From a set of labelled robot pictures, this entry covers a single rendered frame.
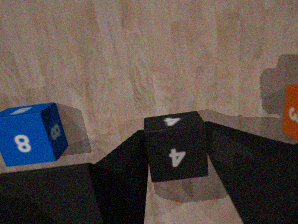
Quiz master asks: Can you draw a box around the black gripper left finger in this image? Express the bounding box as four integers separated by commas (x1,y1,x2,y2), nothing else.
0,130,149,224

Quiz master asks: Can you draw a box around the blue block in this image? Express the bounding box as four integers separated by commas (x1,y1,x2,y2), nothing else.
0,102,68,167

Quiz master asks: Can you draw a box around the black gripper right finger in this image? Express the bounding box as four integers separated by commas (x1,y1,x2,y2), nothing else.
205,121,298,224

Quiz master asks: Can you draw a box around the black block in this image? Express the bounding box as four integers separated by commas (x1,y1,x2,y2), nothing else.
144,111,208,183

